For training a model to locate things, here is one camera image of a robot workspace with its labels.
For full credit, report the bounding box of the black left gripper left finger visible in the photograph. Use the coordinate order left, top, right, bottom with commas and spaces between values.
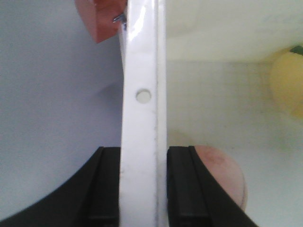
0, 147, 121, 227

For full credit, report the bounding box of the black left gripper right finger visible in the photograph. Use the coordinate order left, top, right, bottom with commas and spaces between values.
167, 146, 256, 227

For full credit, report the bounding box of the pink soft ball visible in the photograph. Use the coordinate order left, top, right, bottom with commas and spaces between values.
194, 145, 248, 210

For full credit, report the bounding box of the white plastic tote box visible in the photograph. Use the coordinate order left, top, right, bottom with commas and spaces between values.
119, 0, 303, 227

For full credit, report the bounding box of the yellow smiling plush toy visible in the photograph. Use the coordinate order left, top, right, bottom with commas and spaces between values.
269, 45, 303, 119

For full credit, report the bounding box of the orange warning label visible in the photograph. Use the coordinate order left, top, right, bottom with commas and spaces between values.
75, 0, 127, 43

